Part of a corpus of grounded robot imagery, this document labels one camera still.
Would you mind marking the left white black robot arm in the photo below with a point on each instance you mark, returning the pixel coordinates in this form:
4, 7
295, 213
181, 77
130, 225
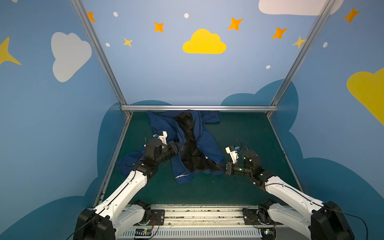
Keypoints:
109, 220

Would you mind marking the right aluminium corner post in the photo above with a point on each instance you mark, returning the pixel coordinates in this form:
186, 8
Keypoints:
304, 50

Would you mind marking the left small circuit board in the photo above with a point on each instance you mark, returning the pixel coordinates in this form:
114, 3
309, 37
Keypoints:
144, 233

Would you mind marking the floor aluminium rail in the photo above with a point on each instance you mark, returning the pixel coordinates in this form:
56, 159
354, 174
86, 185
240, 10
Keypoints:
282, 124
111, 137

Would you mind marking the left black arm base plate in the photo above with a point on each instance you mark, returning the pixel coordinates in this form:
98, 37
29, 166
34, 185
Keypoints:
154, 217

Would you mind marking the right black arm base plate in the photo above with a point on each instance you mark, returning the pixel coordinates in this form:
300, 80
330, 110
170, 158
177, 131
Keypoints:
257, 217

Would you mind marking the small circuit board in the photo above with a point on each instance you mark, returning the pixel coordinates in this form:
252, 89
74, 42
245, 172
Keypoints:
268, 234
144, 233

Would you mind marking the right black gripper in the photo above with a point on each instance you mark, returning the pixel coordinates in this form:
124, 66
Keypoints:
229, 168

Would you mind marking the blue jacket with black lining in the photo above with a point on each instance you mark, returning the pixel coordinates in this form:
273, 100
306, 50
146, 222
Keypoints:
199, 151

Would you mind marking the left floor aluminium rail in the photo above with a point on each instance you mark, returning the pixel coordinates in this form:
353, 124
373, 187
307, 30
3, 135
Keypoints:
111, 137

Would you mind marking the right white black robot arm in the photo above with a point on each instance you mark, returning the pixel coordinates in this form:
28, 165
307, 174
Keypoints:
308, 216

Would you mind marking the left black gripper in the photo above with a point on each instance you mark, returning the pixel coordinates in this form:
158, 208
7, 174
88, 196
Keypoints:
173, 147

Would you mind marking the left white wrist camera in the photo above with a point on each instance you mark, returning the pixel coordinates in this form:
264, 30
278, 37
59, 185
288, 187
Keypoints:
162, 135

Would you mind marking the right small circuit board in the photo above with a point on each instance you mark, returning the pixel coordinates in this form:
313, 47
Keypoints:
268, 234

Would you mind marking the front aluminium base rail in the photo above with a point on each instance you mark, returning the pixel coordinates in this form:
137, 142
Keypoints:
197, 216

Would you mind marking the left aluminium corner post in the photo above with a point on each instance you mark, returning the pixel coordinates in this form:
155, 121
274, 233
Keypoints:
88, 26

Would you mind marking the right floor aluminium rail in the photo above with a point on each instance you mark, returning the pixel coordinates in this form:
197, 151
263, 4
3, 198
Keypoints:
282, 124

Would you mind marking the aluminium corner post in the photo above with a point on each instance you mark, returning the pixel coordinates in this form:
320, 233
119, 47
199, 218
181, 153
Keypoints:
88, 26
304, 50

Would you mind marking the horizontal aluminium back rail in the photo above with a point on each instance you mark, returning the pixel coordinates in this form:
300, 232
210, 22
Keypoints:
157, 108

